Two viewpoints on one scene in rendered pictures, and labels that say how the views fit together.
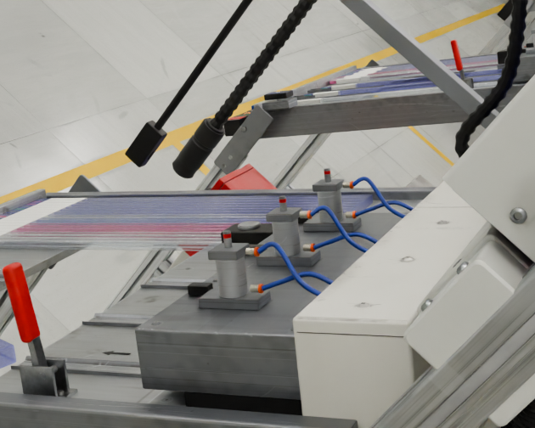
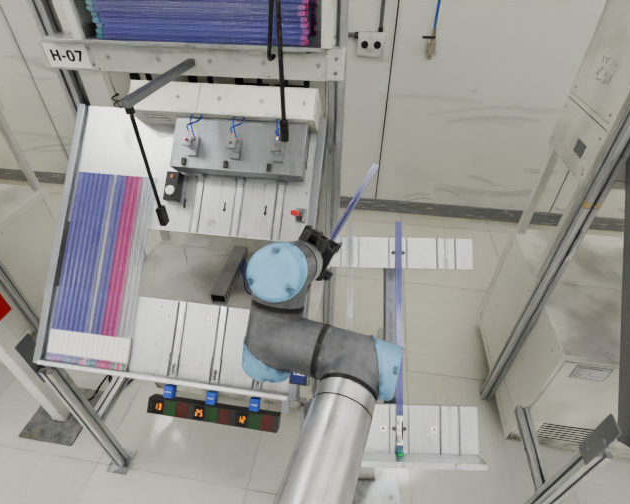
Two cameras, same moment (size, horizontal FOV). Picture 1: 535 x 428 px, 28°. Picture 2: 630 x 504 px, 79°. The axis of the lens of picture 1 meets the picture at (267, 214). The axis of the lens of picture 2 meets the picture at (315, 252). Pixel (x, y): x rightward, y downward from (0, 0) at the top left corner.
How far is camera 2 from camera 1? 1.04 m
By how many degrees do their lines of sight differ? 73
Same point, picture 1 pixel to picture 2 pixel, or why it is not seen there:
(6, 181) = not seen: outside the picture
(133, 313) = (227, 222)
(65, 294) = not seen: outside the picture
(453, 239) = (240, 91)
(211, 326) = (299, 152)
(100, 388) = (293, 202)
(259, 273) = (248, 156)
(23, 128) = not seen: outside the picture
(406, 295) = (296, 93)
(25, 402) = (314, 213)
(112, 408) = (317, 184)
